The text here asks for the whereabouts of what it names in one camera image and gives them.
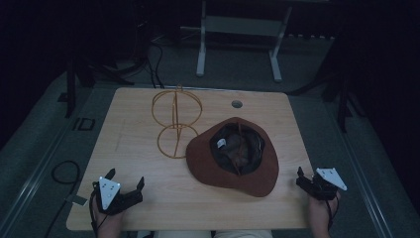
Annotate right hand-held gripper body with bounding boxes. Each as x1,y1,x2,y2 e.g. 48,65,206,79
295,167,349,201

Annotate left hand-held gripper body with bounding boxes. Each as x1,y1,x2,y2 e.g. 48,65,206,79
92,177,145,216

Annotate gold wire hat stand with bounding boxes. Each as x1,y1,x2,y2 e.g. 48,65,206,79
151,83,203,160

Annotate brown felt hat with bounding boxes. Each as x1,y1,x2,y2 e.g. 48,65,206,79
185,116,280,198

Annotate person's left hand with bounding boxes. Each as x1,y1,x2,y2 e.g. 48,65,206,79
91,197,126,232

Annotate person's right hand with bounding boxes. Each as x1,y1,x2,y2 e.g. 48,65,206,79
308,190,342,229

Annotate black tripod stand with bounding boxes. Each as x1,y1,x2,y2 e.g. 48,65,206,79
286,39,368,134
56,49,136,119

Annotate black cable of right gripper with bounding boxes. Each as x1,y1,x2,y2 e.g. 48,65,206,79
325,197,341,232

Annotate black floor cable loop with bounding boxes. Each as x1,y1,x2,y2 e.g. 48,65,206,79
51,160,81,185

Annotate black floor cables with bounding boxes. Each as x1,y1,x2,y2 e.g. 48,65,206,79
142,39,166,89

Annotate white metal desk frame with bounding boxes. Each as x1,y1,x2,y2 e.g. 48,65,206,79
179,0,294,83

